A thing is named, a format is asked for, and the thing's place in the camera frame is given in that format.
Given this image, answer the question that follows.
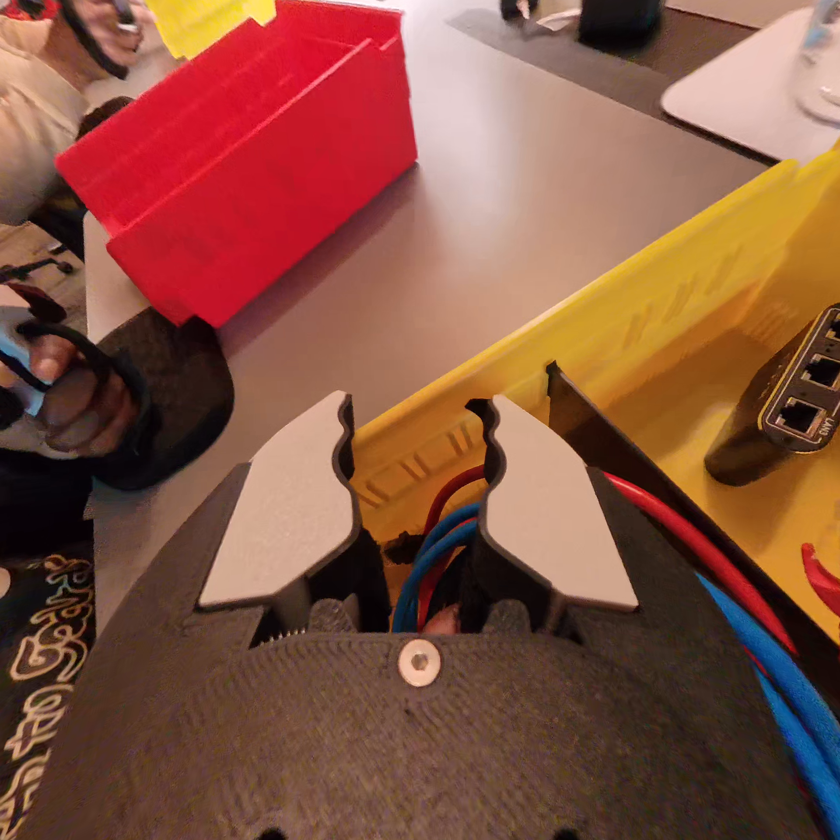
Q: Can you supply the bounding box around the person's left forearm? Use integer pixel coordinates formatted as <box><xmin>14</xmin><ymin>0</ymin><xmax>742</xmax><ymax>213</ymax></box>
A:
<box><xmin>0</xmin><ymin>446</ymin><xmax>94</xmax><ymax>559</ymax></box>

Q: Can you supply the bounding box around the person's printed dark sweatshirt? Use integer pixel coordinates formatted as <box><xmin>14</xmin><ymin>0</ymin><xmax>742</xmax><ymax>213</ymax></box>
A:
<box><xmin>0</xmin><ymin>554</ymin><xmax>98</xmax><ymax>840</ymax></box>

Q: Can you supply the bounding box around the black bin divider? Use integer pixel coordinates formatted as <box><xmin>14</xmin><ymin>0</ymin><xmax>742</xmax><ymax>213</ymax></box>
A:
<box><xmin>545</xmin><ymin>360</ymin><xmax>840</xmax><ymax>697</ymax></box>

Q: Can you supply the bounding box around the blue ethernet cable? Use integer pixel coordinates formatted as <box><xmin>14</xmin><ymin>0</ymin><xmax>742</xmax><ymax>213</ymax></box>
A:
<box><xmin>390</xmin><ymin>500</ymin><xmax>840</xmax><ymax>840</ymax></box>

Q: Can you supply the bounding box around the another person's forearm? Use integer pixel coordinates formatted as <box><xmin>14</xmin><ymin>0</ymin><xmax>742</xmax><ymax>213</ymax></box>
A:
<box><xmin>0</xmin><ymin>13</ymin><xmax>91</xmax><ymax>225</ymax></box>

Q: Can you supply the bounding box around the red plastic bin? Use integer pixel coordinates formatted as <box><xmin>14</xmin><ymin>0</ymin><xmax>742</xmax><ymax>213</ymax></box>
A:
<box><xmin>54</xmin><ymin>0</ymin><xmax>420</xmax><ymax>329</ymax></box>

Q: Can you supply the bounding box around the red ethernet cable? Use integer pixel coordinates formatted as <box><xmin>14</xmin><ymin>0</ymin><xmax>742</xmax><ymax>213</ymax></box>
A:
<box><xmin>416</xmin><ymin>463</ymin><xmax>840</xmax><ymax>657</ymax></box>

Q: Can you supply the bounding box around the black chair armrest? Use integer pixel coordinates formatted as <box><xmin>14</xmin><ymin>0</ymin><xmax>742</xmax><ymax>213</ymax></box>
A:
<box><xmin>91</xmin><ymin>307</ymin><xmax>235</xmax><ymax>492</ymax></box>

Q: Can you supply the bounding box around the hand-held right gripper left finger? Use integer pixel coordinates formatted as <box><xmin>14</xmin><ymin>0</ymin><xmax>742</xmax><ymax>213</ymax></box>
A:
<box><xmin>197</xmin><ymin>390</ymin><xmax>364</xmax><ymax>631</ymax></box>

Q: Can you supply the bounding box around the yellow plastic bin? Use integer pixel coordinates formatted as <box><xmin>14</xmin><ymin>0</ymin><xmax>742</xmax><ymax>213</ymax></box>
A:
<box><xmin>143</xmin><ymin>0</ymin><xmax>278</xmax><ymax>61</ymax></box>
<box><xmin>351</xmin><ymin>141</ymin><xmax>840</xmax><ymax>647</ymax></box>

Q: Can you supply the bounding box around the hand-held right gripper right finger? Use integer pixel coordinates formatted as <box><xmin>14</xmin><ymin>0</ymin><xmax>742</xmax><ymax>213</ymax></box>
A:
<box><xmin>465</xmin><ymin>394</ymin><xmax>641</xmax><ymax>631</ymax></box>

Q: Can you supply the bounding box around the black ethernet splitter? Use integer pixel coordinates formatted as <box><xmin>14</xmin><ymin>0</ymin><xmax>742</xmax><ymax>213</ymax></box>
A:
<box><xmin>703</xmin><ymin>302</ymin><xmax>840</xmax><ymax>488</ymax></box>

